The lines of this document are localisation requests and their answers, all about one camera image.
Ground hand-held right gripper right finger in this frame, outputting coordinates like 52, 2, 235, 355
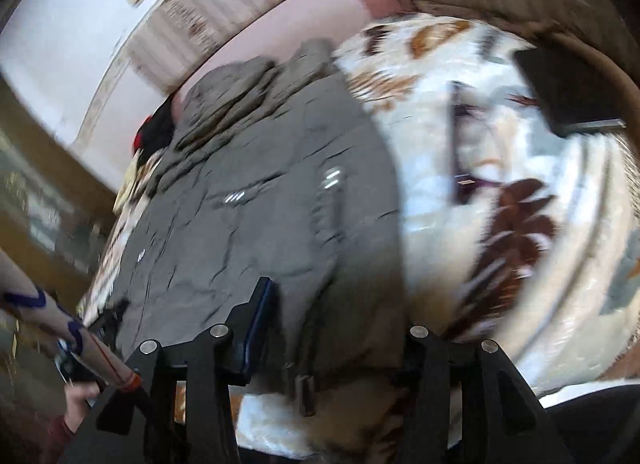
395, 325, 576, 464

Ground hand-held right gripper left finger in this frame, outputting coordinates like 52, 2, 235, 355
60, 276, 276, 464

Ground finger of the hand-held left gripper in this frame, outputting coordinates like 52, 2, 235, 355
87, 296, 131, 340

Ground grey quilted jacket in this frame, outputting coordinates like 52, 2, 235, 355
82, 39, 416, 455

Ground person's left forearm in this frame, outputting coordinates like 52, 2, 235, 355
37, 416, 76, 464

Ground person's left hand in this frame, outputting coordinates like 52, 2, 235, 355
65, 386, 103, 432

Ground wooden glass-panel cabinet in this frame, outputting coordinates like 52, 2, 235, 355
0, 69, 121, 305

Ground yellow printed cloth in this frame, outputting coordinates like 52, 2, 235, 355
112, 154, 161, 215

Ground cream leaf-print fleece blanket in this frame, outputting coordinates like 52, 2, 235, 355
80, 14, 640, 460

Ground person's black pants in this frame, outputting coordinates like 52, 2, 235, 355
540, 379, 640, 464

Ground red garment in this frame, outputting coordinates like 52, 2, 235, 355
132, 116, 153, 150

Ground black garment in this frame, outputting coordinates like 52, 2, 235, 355
137, 96, 176, 165

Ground black tablet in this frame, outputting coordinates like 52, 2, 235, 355
512, 46, 628, 137

